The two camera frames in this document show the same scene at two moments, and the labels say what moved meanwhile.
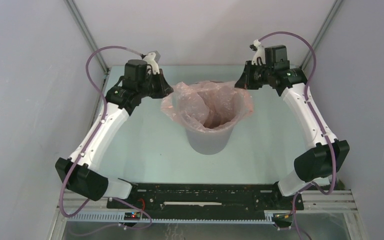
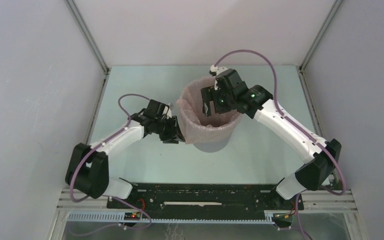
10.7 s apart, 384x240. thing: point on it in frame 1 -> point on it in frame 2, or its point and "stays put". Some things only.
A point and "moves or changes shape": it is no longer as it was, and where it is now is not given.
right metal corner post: [330, 15] stays put
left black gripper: [165, 89] -> [174, 134]
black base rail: [238, 198] stays put
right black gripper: [245, 81] -> [210, 93]
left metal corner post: [90, 40] stays put
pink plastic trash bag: [209, 105] moves or changes shape
